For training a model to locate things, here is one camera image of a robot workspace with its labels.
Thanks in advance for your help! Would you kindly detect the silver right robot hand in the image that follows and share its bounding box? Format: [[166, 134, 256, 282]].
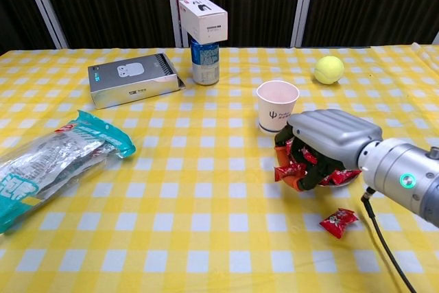
[[274, 108, 383, 194]]

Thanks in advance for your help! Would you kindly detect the black pleated curtain panel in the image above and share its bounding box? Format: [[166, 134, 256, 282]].
[[34, 0, 176, 49], [0, 0, 58, 56], [180, 0, 305, 48], [301, 0, 439, 48]]

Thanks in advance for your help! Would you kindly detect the yellow white checked tablecloth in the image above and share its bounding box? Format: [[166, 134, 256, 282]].
[[0, 45, 439, 293]]

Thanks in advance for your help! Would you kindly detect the silver earbuds box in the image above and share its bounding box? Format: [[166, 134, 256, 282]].
[[87, 52, 187, 110]]

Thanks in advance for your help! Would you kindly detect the red candy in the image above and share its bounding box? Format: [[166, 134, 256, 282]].
[[318, 207, 359, 240], [274, 164, 308, 183], [290, 138, 318, 167], [320, 169, 363, 187]]

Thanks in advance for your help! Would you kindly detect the yellow tennis ball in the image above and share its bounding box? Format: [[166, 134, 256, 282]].
[[313, 55, 346, 86]]

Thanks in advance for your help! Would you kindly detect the round steel plate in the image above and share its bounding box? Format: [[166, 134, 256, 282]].
[[276, 137, 361, 189]]

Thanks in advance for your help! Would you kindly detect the small white carton box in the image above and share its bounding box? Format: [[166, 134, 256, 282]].
[[178, 0, 229, 43]]

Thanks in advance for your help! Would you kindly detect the blue white drink can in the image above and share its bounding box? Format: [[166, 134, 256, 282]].
[[189, 38, 221, 86]]

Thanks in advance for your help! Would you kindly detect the teal silver snack bag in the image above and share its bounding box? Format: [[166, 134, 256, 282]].
[[0, 109, 137, 235]]

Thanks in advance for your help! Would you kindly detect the white paper cup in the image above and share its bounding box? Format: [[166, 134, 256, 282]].
[[256, 80, 301, 135]]

